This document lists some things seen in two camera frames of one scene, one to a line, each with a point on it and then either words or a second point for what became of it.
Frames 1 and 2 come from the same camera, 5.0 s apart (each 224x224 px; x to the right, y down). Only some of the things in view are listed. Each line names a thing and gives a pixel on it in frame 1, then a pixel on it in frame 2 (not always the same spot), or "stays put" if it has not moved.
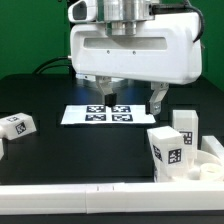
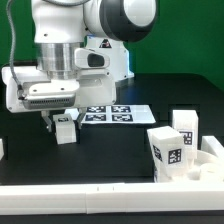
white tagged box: x=166 y=149 stays put
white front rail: x=102 y=198 stays put
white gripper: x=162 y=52 -> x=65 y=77
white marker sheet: x=101 y=114 stays put
